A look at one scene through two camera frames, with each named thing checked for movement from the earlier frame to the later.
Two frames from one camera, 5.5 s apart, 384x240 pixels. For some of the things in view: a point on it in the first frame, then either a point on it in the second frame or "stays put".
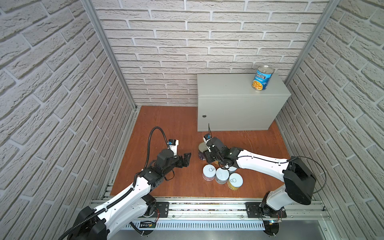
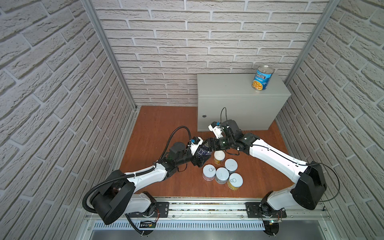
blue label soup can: [262, 78] stays put
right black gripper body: [210, 157] → [225, 143]
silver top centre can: [222, 175] stays put
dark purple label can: [202, 148] stays put
